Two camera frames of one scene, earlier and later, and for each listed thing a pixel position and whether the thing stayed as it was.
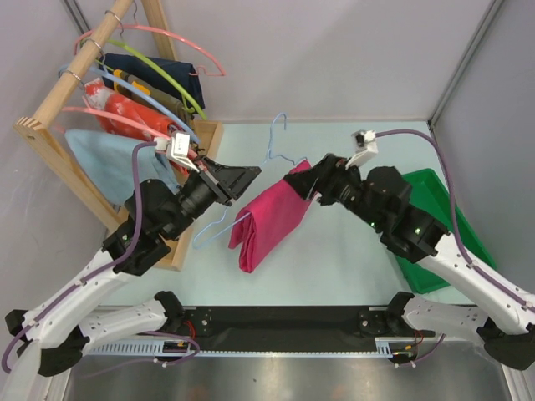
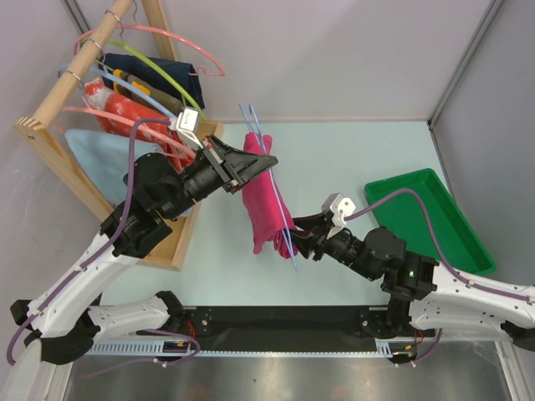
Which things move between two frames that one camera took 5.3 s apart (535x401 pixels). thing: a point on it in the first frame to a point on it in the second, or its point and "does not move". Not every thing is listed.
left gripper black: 226,183 to 231,166
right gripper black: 323,178 to 308,239
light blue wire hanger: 211,225 to 259,134
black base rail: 256,327 does not move
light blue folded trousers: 109,159 does not move
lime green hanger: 156,68 does not move
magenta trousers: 259,227 to 267,209
